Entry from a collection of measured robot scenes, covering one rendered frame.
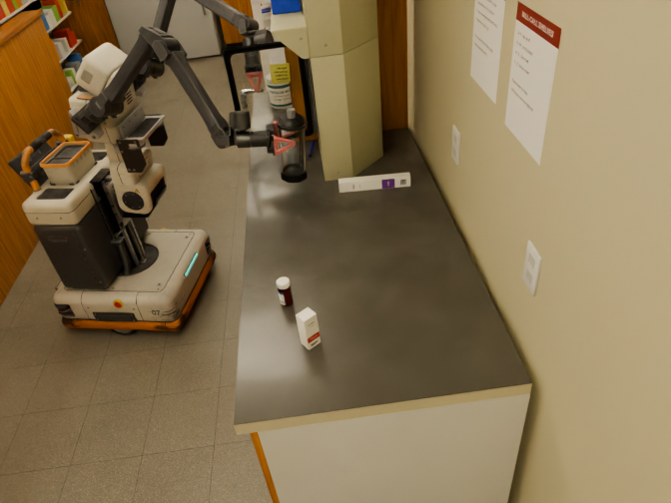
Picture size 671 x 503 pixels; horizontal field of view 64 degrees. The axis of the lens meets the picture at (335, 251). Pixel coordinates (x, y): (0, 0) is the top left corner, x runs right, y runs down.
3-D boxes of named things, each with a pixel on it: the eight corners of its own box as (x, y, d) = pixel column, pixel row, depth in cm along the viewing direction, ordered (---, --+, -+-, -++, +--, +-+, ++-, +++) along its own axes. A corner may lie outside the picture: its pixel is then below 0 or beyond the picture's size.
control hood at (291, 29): (305, 31, 202) (302, 2, 196) (310, 58, 177) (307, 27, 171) (275, 35, 202) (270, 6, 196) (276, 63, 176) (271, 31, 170)
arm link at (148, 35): (161, 17, 192) (142, 15, 183) (186, 46, 192) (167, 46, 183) (105, 104, 214) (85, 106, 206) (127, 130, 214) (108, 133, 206)
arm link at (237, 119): (230, 142, 198) (216, 146, 190) (226, 110, 194) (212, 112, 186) (258, 143, 193) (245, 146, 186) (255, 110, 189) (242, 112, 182)
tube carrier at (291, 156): (308, 165, 205) (306, 113, 191) (309, 181, 196) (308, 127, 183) (279, 166, 204) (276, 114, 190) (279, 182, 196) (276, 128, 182)
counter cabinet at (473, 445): (388, 221, 344) (383, 84, 289) (495, 558, 182) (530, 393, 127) (285, 235, 343) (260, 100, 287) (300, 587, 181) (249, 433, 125)
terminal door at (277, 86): (314, 135, 227) (302, 38, 202) (243, 145, 225) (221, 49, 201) (314, 134, 228) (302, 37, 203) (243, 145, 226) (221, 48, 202)
